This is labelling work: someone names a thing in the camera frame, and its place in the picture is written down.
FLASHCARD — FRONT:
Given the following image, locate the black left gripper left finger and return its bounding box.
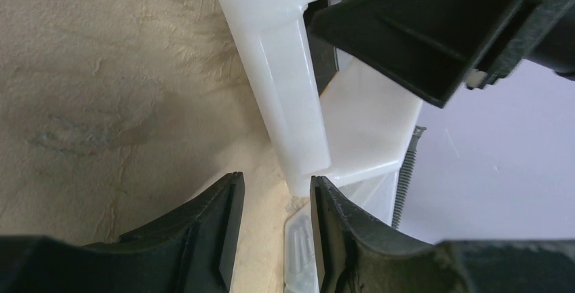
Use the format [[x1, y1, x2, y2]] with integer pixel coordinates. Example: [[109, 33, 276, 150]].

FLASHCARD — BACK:
[[1, 172, 245, 292]]

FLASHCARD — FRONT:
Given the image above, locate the black corrugated hose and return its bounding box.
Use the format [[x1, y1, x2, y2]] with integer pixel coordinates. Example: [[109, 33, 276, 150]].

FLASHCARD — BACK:
[[391, 125, 427, 230]]

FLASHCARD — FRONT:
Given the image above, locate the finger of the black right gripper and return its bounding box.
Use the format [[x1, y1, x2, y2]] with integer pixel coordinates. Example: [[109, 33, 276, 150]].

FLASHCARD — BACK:
[[309, 0, 574, 107]]

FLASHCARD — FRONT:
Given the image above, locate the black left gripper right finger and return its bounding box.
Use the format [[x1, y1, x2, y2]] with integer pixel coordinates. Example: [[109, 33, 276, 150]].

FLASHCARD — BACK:
[[311, 176, 574, 292]]

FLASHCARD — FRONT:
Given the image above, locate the white plastic tray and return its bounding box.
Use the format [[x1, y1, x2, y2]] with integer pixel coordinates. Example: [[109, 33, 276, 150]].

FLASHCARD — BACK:
[[219, 0, 422, 223]]

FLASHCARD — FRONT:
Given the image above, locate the black card in tray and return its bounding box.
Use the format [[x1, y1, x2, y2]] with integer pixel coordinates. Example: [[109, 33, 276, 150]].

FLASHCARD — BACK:
[[307, 33, 338, 95]]

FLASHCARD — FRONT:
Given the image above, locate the clear plastic screw box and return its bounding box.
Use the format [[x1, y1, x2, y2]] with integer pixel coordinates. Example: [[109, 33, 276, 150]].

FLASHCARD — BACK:
[[283, 203, 319, 293]]

